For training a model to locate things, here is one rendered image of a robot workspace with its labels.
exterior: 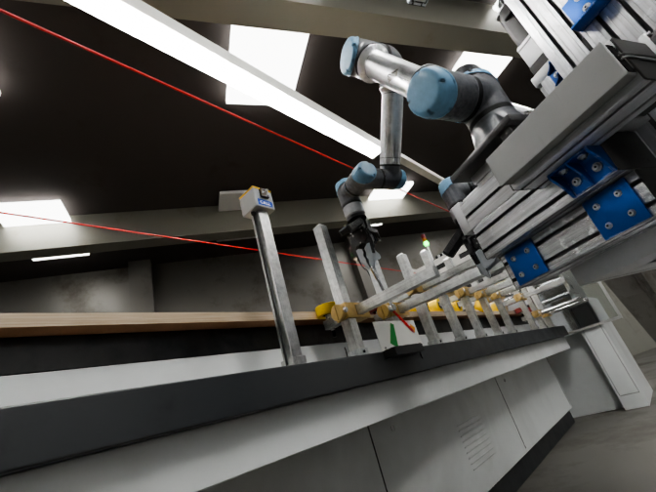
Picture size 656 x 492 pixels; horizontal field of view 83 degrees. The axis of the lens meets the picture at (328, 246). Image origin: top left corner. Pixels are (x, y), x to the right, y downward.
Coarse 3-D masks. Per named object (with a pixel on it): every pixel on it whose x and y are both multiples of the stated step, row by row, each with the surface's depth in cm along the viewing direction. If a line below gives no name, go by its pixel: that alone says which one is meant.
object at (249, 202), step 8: (248, 192) 108; (256, 192) 107; (240, 200) 110; (248, 200) 107; (256, 200) 105; (248, 208) 107; (256, 208) 106; (264, 208) 107; (272, 208) 109; (248, 216) 108
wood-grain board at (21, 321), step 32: (0, 320) 67; (32, 320) 70; (64, 320) 74; (96, 320) 78; (128, 320) 82; (160, 320) 88; (192, 320) 94; (224, 320) 100; (256, 320) 108; (320, 320) 129; (416, 320) 186
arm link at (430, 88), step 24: (360, 48) 115; (384, 48) 115; (360, 72) 117; (384, 72) 106; (408, 72) 98; (432, 72) 87; (456, 72) 89; (408, 96) 94; (432, 96) 88; (456, 96) 87; (456, 120) 95
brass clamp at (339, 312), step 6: (336, 306) 112; (342, 306) 112; (348, 306) 114; (354, 306) 116; (336, 312) 112; (342, 312) 111; (348, 312) 112; (354, 312) 114; (366, 312) 119; (336, 318) 112; (342, 318) 111; (360, 318) 118; (366, 318) 120
